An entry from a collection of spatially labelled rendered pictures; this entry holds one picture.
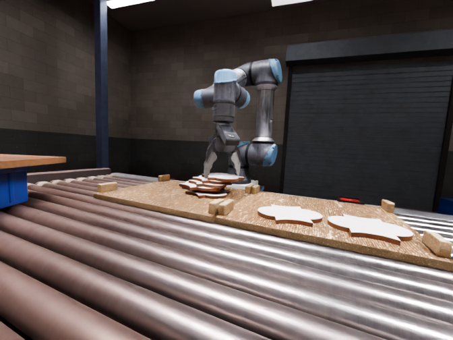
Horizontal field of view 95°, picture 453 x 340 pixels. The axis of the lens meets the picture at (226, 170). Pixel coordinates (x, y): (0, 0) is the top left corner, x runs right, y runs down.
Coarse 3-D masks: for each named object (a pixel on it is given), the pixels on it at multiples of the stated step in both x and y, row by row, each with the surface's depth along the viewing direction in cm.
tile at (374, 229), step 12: (336, 216) 49; (348, 216) 49; (336, 228) 43; (348, 228) 42; (360, 228) 42; (372, 228) 42; (384, 228) 42; (396, 228) 43; (384, 240) 38; (396, 240) 37; (408, 240) 39
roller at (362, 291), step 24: (72, 216) 50; (96, 216) 49; (168, 240) 39; (192, 240) 39; (240, 264) 33; (264, 264) 32; (288, 264) 32; (336, 288) 28; (360, 288) 28; (384, 288) 27; (408, 312) 25; (432, 312) 24
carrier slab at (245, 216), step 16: (240, 208) 55; (256, 208) 56; (304, 208) 58; (320, 208) 59; (336, 208) 59; (352, 208) 60; (368, 208) 61; (224, 224) 47; (240, 224) 45; (256, 224) 44; (272, 224) 44; (288, 224) 45; (320, 224) 46; (400, 224) 48; (304, 240) 40; (320, 240) 39; (336, 240) 38; (352, 240) 38; (368, 240) 38; (416, 240) 39; (384, 256) 35; (400, 256) 34; (416, 256) 34; (432, 256) 33
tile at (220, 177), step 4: (208, 176) 69; (212, 176) 68; (216, 176) 69; (220, 176) 69; (224, 176) 70; (228, 176) 70; (232, 176) 71; (236, 176) 71; (216, 180) 66; (220, 180) 65; (224, 180) 65; (228, 180) 65; (232, 180) 65; (236, 180) 66
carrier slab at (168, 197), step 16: (112, 192) 66; (128, 192) 67; (144, 192) 68; (160, 192) 69; (176, 192) 70; (240, 192) 75; (144, 208) 56; (160, 208) 54; (176, 208) 52; (192, 208) 53
